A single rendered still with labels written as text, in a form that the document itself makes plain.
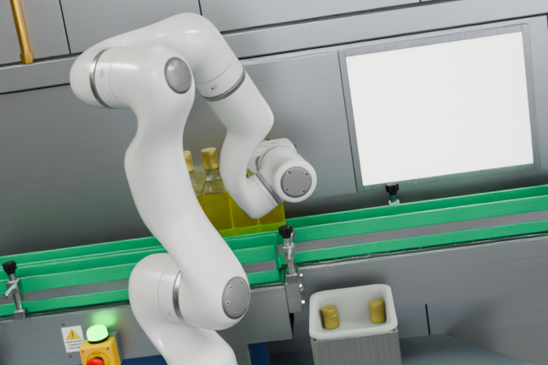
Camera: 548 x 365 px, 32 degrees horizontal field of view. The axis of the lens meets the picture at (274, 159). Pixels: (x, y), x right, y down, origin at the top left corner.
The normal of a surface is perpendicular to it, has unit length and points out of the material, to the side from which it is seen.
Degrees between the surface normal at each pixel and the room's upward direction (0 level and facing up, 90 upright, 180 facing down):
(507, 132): 90
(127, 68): 60
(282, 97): 90
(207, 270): 64
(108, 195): 90
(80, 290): 90
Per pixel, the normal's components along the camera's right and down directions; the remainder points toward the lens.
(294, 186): 0.22, 0.21
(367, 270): -0.04, 0.25
